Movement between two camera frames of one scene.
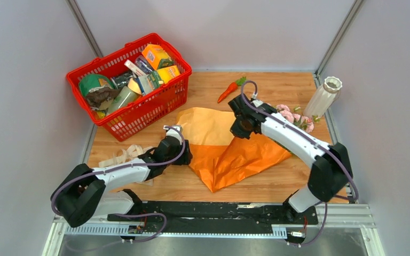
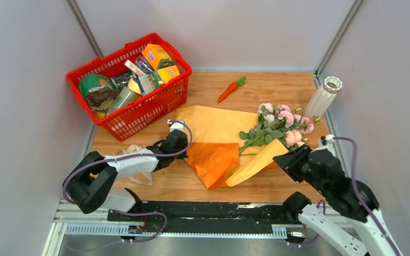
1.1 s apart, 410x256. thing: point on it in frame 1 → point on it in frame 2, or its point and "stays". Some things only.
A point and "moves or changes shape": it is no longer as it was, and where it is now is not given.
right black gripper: [237, 132] → [288, 161]
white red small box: [133, 68] stays
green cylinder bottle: [124, 95] stays
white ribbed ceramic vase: [323, 97] stays
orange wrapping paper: [219, 156] moves or changes shape
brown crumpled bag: [96, 96] stays
